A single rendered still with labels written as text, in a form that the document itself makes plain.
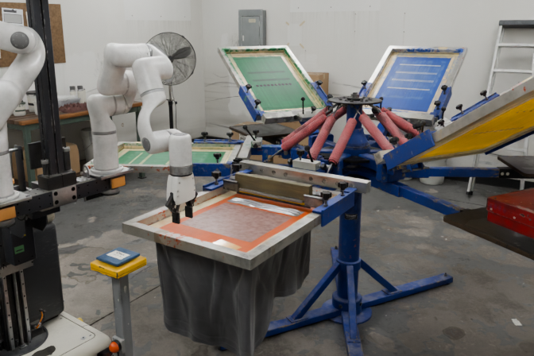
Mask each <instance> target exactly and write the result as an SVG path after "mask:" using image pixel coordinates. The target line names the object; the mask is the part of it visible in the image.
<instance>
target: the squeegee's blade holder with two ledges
mask: <svg viewBox="0 0 534 356"><path fill-rule="evenodd" d="M239 191H240V192H248V193H252V194H256V195H263V196H268V197H272V198H276V199H282V200H287V201H291V202H295V203H302V202H303V200H300V199H292V198H288V197H283V196H279V195H272V194H268V193H264V192H256V191H252V190H248V189H244V188H239Z"/></svg>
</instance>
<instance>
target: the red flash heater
mask: <svg viewBox="0 0 534 356"><path fill-rule="evenodd" d="M486 210H487V211H488V216H487V221H489V222H491V223H495V224H497V225H499V226H503V227H504V228H507V229H509V230H513V231H515V232H517V233H519V234H523V235H525V236H527V237H530V238H533V239H534V188H529V189H525V190H522V191H518V192H510V193H506V194H502V195H496V196H491V197H488V198H487V203H486Z"/></svg>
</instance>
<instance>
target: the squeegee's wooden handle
mask: <svg viewBox="0 0 534 356"><path fill-rule="evenodd" d="M235 181H238V182H239V188H244V189H248V190H252V191H256V192H264V193H268V194H272V195H279V196H283V197H288V198H292V199H300V200H303V203H304V194H305V195H312V185H309V184H301V183H296V182H292V181H287V180H278V179H274V178H269V177H265V176H256V175H252V174H247V173H243V172H236V173H235Z"/></svg>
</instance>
